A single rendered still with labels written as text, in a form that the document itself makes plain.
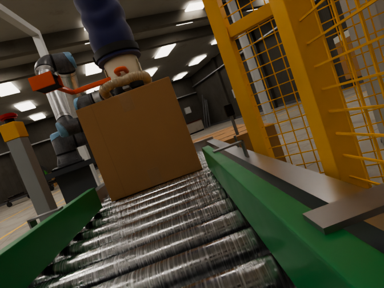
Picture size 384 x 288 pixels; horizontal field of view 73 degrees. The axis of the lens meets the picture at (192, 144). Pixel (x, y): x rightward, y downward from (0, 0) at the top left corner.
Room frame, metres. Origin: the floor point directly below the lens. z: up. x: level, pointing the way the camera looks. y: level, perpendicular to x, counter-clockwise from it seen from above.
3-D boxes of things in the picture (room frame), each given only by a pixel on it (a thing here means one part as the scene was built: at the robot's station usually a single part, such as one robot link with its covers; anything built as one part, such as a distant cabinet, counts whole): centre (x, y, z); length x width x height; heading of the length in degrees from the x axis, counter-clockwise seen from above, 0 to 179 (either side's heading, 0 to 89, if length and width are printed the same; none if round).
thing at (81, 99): (1.58, 0.51, 1.07); 0.12 x 0.09 x 0.10; 91
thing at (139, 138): (1.35, 0.19, 0.75); 0.60 x 0.40 x 0.40; 0
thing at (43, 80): (1.02, 0.44, 1.08); 0.09 x 0.08 x 0.05; 92
